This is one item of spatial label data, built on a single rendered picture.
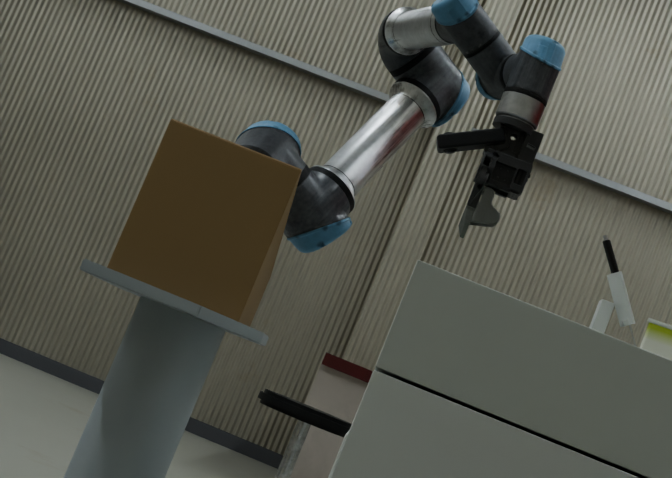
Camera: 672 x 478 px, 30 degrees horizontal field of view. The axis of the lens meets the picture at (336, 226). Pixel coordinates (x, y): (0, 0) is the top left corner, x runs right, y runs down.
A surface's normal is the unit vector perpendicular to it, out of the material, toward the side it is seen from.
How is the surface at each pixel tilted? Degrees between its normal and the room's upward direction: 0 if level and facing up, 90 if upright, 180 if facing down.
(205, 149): 90
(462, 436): 90
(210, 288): 90
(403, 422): 90
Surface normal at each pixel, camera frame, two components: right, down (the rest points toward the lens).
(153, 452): 0.58, 0.13
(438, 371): -0.03, -0.14
